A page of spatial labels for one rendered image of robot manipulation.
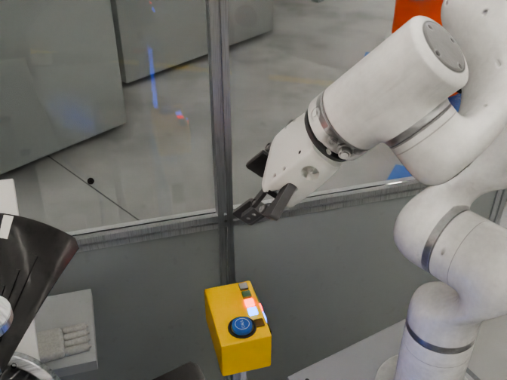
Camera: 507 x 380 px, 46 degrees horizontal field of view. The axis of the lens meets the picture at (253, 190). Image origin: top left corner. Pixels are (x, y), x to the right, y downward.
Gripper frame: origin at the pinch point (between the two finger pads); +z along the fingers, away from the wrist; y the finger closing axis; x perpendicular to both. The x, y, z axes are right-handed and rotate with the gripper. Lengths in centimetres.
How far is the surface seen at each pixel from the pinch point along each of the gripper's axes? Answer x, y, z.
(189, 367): -10.8, -13.7, 27.0
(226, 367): -25.8, -3.4, 42.4
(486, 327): -171, 89, 88
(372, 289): -84, 54, 67
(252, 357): -28.9, -0.9, 39.0
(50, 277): 15.5, -14.2, 20.1
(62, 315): -2, 11, 86
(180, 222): -16, 38, 66
